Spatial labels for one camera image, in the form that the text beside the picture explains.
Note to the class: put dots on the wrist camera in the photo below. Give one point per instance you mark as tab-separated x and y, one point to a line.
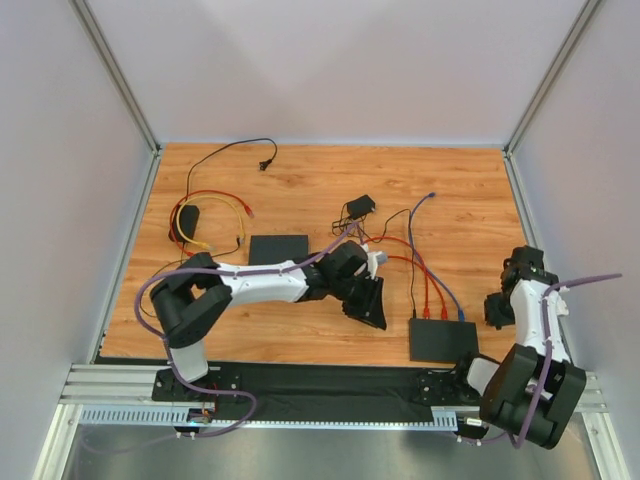
557	303
374	260

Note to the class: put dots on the aluminium frame post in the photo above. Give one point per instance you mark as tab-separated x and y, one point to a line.
581	23
100	43

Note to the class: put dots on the black power adapter right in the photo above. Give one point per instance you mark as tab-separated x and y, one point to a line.
360	207

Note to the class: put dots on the left aluminium frame post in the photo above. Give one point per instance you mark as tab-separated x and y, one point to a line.
100	43

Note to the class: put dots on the right aluminium frame post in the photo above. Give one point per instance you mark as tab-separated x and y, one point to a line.
581	23

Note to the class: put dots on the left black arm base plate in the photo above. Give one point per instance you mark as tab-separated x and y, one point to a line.
167	388

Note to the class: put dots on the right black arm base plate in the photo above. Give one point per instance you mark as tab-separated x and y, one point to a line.
445	388

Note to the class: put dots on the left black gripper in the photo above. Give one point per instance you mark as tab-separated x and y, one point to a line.
364	298

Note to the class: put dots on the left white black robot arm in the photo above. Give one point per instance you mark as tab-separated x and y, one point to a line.
189	300

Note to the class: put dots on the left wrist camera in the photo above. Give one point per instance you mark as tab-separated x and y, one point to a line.
374	260

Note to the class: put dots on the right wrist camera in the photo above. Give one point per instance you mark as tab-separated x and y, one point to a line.
557	303

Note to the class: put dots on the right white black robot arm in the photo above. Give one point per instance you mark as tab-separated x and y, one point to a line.
532	393

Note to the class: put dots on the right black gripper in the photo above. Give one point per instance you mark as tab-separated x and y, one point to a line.
498	310

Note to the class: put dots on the black network switch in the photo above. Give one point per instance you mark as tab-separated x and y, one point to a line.
441	341
274	249

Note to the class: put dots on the aluminium front rail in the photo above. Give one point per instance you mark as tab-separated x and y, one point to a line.
110	384

